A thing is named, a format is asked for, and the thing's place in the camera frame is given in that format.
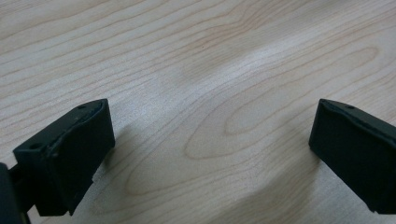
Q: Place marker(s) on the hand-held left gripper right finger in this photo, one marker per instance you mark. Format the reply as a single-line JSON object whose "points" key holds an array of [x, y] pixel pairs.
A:
{"points": [[358, 155]]}

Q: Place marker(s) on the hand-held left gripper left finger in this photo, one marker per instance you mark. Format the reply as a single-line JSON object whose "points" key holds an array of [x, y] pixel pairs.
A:
{"points": [[71, 155]]}

